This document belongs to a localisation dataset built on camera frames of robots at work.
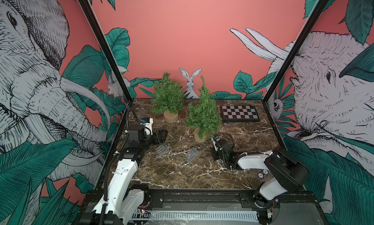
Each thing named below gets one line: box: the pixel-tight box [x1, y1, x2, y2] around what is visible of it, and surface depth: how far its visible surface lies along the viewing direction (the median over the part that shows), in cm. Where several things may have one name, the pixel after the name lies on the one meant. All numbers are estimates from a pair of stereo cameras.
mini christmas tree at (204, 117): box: [186, 75, 222, 143], surface depth 78 cm
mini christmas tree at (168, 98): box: [151, 72, 185, 124], surface depth 89 cm
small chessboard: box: [221, 105, 261, 123], surface depth 110 cm
